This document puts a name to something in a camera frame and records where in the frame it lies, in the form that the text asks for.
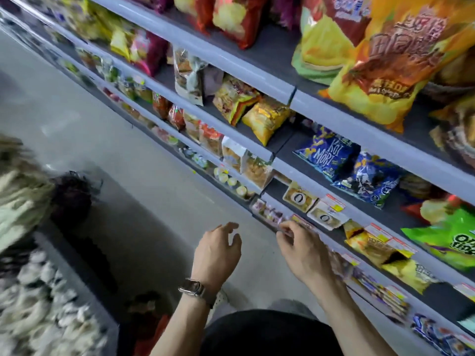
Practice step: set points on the person's right hand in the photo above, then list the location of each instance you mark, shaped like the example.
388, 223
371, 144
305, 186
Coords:
304, 255

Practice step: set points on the person's left hand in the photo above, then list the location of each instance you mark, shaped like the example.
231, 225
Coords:
215, 255

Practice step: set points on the white rice-cracker bag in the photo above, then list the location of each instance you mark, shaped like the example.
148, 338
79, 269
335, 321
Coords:
326, 218

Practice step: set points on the golden yellow snack bag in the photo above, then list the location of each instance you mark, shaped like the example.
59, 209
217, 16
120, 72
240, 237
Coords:
352, 227
371, 248

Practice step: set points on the kraft rice-cracker bag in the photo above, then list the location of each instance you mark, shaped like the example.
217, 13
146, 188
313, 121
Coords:
298, 198

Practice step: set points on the tray of wafer stick packs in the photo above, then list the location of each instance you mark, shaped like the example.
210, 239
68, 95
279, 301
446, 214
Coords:
382, 300

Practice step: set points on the green snack bag purple cartoon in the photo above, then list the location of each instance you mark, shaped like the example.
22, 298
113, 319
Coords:
441, 240

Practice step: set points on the golden striped snack bag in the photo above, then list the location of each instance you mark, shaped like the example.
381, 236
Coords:
265, 120

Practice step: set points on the teal snack bag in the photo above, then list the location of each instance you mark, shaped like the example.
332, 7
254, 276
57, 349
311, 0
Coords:
468, 324

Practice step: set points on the grey store shelving unit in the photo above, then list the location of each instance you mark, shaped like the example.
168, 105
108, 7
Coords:
222, 61

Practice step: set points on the person's left forearm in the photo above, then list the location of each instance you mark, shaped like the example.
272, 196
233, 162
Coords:
182, 329

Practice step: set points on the person's right forearm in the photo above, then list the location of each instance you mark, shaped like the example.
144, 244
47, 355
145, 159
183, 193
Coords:
352, 322

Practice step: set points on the person's left white clog shoe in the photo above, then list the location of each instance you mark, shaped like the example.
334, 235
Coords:
220, 300

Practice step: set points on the person's grey shorts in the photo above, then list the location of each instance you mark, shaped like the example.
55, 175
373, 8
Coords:
293, 309

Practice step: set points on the person's black shirt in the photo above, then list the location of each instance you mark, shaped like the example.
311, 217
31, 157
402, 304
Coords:
271, 335

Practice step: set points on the red yellow price tag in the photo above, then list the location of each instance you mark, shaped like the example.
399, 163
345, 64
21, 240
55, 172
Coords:
378, 233
302, 220
465, 291
350, 259
334, 203
402, 247
397, 292

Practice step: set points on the smartwatch with grey band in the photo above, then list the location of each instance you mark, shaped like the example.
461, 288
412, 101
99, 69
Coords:
193, 288

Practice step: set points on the row of pale jelly cups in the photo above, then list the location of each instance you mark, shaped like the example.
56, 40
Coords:
232, 181

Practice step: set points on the pile of pale green packs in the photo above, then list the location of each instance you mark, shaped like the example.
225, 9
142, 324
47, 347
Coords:
196, 159

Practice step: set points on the red basket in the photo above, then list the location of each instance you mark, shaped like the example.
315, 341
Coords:
152, 341

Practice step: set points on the black net bag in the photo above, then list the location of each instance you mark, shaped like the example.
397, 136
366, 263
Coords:
70, 200

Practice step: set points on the grey bin of white packets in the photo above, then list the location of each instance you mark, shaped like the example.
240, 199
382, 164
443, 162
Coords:
44, 311

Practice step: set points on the pile of pale green packets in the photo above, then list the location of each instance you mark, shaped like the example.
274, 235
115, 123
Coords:
22, 196

